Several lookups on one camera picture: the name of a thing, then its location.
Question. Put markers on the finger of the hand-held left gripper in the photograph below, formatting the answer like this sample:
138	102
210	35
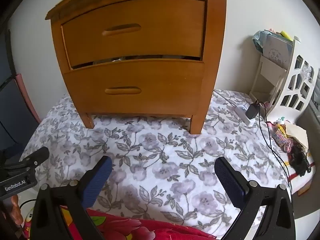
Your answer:
37	155

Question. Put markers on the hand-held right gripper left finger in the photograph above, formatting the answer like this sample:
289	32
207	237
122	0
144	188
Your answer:
97	180

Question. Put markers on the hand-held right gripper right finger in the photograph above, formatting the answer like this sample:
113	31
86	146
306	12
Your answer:
230	180

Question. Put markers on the person's left hand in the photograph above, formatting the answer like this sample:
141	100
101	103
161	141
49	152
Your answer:
16	210

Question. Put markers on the dark blue cabinet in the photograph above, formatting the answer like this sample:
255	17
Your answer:
15	115

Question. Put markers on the pink board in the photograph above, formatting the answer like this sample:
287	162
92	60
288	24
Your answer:
26	97

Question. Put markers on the white power strip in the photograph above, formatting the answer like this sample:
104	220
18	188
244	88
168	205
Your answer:
246	120

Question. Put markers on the grey floral blanket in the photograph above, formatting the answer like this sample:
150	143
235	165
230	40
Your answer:
155	155

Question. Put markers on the colourful toy blocks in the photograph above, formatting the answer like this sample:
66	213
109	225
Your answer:
280	136

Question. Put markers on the red floral cloth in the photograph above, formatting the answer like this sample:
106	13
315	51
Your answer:
150	230

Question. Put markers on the black charger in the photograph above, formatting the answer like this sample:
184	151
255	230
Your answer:
252	110

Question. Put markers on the red white knitted mat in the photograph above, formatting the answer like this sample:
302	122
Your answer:
303	182

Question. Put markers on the small white toy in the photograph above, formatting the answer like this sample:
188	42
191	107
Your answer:
280	121

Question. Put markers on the cream cloth bag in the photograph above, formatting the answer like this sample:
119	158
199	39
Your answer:
298	135

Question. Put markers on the white openwork rack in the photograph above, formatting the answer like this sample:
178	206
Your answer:
287	90

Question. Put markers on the wooden nightstand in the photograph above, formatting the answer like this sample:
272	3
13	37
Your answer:
215	55

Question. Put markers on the clear plastic bag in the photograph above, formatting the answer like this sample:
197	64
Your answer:
308	71

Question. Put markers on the pale booklet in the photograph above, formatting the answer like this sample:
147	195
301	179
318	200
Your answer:
277	50

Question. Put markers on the teal plastic bag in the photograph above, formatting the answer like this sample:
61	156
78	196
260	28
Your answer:
258	40

